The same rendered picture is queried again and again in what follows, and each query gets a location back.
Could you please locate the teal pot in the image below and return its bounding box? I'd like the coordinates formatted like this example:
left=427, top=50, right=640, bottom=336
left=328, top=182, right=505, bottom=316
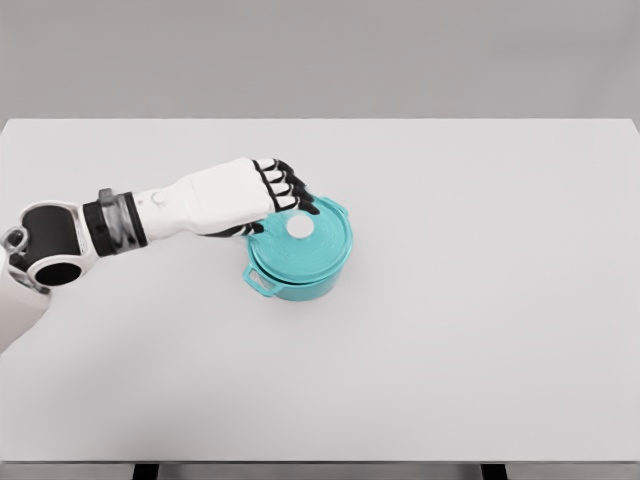
left=242, top=197, right=356, bottom=302

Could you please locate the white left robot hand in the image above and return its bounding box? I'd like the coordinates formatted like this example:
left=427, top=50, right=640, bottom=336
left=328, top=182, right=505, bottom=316
left=184, top=157, right=321, bottom=239

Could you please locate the teal pot lid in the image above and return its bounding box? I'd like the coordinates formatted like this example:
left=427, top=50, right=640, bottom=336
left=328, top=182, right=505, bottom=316
left=246, top=195, right=351, bottom=285

